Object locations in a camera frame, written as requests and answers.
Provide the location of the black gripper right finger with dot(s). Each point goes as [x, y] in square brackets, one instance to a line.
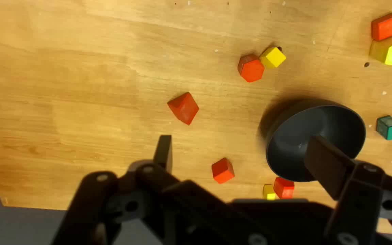
[355, 195]

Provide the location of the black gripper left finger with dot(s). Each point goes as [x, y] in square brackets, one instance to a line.
[101, 205]

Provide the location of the red square prism block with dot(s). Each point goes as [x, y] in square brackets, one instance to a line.
[285, 188]

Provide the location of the small red cube block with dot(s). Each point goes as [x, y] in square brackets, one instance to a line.
[223, 171]

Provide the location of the red wedge block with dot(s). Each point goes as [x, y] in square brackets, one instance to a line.
[183, 108]

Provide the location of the small yellow cube block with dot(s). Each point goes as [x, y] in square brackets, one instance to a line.
[273, 58]

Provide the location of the red hexagonal block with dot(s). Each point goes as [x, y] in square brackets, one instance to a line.
[251, 69]

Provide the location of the black bowl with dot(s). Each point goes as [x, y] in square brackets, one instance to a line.
[296, 137]

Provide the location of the small green cube block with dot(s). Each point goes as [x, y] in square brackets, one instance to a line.
[389, 127]

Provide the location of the thin yellow rectangular block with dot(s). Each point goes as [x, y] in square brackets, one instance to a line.
[269, 193]

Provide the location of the flat red rectangular block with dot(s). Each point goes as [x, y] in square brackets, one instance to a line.
[386, 26]

